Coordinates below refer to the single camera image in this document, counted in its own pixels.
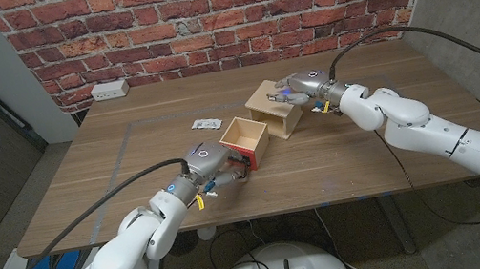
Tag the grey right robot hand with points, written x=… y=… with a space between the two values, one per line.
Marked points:
x=309 y=82

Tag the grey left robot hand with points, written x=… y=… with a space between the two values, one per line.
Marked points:
x=208 y=161

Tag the wooden box with slot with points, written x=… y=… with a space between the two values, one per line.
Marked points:
x=283 y=115

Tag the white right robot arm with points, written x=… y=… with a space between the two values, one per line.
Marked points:
x=438 y=132

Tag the white printed card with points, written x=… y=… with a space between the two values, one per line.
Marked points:
x=207 y=124

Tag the white power outlet box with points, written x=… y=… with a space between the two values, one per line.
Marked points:
x=109 y=90

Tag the grey table leg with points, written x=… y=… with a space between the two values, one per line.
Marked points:
x=397 y=225

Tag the blue floor item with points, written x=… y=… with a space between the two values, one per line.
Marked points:
x=55 y=264

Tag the brick wall print backdrop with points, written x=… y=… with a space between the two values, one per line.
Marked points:
x=220 y=12

